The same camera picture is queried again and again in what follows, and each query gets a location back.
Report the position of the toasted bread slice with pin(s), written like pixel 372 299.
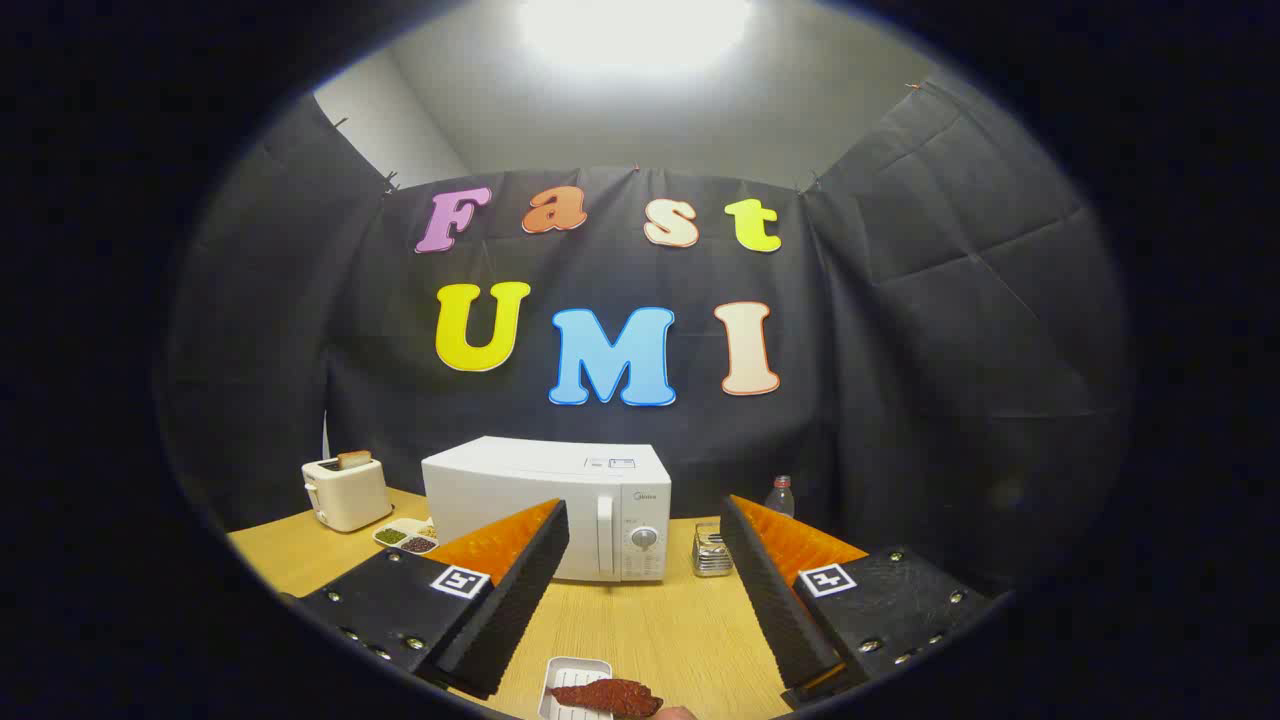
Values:
pixel 354 459

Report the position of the white toaster oven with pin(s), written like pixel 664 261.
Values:
pixel 520 485

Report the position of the brown cooked meat piece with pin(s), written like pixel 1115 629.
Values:
pixel 610 696

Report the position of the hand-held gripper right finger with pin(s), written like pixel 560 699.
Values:
pixel 780 600

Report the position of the white divided bean dish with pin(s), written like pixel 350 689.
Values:
pixel 402 536

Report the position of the clear bottle with red label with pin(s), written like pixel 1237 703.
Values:
pixel 781 498

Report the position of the white ribbed plastic tray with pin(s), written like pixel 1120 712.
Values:
pixel 575 669

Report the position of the white bread toaster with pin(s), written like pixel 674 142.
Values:
pixel 345 497

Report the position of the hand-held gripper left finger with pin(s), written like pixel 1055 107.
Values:
pixel 500 610

